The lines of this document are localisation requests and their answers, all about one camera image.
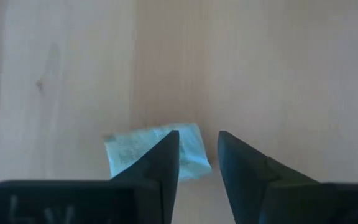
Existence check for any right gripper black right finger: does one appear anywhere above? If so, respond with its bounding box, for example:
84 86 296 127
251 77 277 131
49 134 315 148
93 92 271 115
218 131 358 224

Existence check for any white green sweetener packet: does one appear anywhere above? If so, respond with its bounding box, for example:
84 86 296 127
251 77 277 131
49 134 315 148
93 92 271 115
103 122 213 182

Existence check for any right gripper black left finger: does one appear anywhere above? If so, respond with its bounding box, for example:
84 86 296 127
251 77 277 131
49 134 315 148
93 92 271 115
0 130 180 224

